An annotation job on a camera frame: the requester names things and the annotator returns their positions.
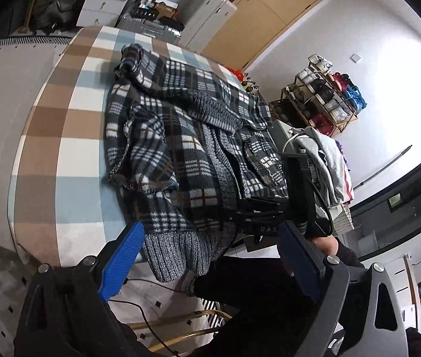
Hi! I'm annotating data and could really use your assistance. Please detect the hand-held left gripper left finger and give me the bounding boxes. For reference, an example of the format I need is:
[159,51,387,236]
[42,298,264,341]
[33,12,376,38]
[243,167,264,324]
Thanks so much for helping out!
[13,220,145,357]

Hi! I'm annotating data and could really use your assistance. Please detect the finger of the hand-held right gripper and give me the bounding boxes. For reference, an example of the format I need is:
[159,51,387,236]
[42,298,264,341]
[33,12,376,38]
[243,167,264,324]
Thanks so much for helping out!
[237,196,289,213]
[228,211,286,238]

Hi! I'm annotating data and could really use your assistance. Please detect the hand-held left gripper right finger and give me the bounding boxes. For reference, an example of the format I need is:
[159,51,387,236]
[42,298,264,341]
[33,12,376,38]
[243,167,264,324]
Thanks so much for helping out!
[277,220,409,357]

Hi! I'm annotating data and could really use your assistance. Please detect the plaid knit cardigan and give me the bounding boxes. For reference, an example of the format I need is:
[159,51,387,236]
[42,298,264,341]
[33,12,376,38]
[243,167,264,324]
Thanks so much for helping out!
[103,43,290,283]

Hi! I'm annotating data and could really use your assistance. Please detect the pile of light clothes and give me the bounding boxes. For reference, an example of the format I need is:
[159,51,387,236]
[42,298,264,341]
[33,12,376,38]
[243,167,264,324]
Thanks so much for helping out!
[291,126,355,208]

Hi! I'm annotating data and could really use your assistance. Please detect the person's right hand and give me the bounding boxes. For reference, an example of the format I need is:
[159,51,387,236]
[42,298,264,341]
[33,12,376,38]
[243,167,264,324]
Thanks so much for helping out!
[312,235,340,256]

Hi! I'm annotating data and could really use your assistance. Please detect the white woven basket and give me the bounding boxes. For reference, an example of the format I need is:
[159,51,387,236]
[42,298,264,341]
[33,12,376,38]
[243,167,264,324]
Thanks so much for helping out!
[330,204,356,236]

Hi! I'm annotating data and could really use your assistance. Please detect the purple cloth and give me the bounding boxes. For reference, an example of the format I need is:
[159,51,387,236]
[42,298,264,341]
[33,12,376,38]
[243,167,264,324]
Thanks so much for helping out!
[334,139,351,170]

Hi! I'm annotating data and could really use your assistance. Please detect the person's black pants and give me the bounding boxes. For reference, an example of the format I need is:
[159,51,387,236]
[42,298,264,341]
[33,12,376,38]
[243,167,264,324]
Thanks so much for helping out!
[185,243,368,357]

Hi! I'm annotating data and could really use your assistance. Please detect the long metal rod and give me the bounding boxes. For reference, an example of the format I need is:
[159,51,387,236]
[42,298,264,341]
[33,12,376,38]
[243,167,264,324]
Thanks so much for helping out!
[355,144,414,189]

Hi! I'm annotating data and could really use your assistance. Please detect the patterned cloth heap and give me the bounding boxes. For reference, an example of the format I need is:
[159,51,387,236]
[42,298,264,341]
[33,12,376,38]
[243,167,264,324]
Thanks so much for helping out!
[241,73,260,93]

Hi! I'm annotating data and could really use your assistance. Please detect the bed with checked sheet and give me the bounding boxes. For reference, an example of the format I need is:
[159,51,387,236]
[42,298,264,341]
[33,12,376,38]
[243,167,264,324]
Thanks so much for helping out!
[7,25,270,268]

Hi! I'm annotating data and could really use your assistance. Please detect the wooden door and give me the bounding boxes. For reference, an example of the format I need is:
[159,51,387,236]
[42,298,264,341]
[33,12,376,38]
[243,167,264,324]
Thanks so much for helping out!
[200,0,340,70]

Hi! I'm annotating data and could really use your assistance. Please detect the white upright suitcase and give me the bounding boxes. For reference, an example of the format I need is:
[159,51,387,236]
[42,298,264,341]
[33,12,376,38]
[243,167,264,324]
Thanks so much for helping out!
[178,0,238,55]

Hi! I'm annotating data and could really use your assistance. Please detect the silver ribbed suitcase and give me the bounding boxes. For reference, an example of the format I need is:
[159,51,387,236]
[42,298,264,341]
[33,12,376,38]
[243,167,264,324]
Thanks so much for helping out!
[117,10,182,46]

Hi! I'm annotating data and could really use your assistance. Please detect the small brown cardboard box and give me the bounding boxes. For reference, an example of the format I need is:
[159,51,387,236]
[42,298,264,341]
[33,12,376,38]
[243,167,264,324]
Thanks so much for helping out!
[154,1,180,20]

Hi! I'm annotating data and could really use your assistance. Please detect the black open crate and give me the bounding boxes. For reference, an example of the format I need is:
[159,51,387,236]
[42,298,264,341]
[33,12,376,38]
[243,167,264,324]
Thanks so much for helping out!
[132,5,159,22]

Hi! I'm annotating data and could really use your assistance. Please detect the dark green backpack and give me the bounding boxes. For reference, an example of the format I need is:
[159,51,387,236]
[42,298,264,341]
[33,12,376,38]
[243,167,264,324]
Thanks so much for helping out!
[31,0,82,33]

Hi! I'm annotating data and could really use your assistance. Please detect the black floor cable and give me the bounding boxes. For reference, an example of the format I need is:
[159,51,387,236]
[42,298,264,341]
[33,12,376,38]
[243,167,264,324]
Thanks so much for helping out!
[111,278,183,357]

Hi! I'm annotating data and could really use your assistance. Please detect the golden curved metal frame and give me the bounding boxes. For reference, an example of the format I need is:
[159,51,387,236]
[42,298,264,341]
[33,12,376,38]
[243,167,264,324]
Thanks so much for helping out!
[126,308,233,355]

